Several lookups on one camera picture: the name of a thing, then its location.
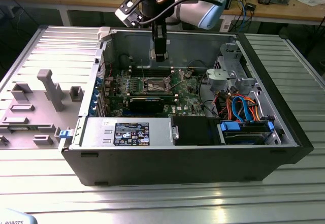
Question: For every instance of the grey parts rack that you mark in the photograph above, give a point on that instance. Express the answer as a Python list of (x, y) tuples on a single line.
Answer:
[(50, 102)]

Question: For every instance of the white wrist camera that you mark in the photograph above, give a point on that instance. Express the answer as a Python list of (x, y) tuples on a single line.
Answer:
[(125, 15)]

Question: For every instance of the thin metal locking lever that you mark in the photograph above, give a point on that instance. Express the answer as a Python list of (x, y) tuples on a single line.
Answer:
[(143, 74)]

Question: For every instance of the black disk blue stripe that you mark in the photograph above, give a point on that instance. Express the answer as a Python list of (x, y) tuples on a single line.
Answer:
[(243, 139)]

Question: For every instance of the pale grey case latch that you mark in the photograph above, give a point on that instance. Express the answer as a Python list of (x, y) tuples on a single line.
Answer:
[(104, 34)]

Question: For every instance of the RAM stick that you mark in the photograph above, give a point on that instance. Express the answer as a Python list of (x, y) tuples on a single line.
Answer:
[(29, 128)]

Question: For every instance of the blue slot clip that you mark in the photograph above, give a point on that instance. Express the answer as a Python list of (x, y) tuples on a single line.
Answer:
[(95, 97), (92, 109), (98, 81)]

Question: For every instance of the black and grey PC case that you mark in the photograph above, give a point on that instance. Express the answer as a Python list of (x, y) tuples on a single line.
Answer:
[(165, 165)]

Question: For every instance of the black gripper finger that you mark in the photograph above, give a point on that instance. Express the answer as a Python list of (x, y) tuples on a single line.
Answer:
[(160, 43)]

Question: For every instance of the small black adapter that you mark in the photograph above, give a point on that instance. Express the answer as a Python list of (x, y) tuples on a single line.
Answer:
[(250, 6)]

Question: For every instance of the grey power supply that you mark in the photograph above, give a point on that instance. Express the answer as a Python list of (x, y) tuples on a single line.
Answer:
[(96, 132)]

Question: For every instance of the CPU socket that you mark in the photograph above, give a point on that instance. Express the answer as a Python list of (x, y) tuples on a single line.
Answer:
[(155, 86)]

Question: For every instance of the round coin battery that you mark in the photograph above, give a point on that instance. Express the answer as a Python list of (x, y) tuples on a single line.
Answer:
[(188, 75)]

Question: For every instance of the white papers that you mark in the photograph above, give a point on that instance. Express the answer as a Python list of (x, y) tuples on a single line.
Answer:
[(308, 0)]

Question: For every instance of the hard disk in blue carrier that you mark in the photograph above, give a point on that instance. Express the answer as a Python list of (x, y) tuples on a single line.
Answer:
[(229, 127)]

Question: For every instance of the blue plastic clip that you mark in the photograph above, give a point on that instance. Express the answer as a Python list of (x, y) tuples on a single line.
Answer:
[(64, 134)]

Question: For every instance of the green motherboard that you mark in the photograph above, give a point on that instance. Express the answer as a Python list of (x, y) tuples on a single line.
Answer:
[(188, 99)]

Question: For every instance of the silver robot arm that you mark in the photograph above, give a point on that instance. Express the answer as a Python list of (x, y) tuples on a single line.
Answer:
[(188, 10)]

